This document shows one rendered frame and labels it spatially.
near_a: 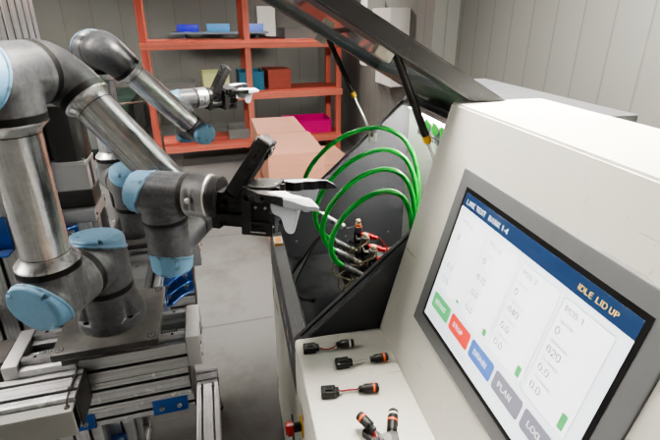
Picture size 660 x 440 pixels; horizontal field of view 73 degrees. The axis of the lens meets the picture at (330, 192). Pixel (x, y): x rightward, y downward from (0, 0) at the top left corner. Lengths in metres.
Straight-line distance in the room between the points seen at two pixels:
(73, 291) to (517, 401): 0.81
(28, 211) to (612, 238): 0.92
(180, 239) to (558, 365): 0.62
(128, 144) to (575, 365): 0.82
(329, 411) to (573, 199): 0.62
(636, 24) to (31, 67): 2.40
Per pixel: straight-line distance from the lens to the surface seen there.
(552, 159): 0.74
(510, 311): 0.77
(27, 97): 0.90
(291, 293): 1.37
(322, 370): 1.07
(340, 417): 0.99
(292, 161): 3.21
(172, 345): 1.20
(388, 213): 1.81
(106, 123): 0.96
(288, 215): 0.68
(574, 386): 0.69
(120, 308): 1.16
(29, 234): 0.97
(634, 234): 0.63
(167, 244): 0.82
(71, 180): 1.32
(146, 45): 5.54
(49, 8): 8.22
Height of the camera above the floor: 1.72
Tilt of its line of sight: 22 degrees down
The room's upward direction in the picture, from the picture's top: straight up
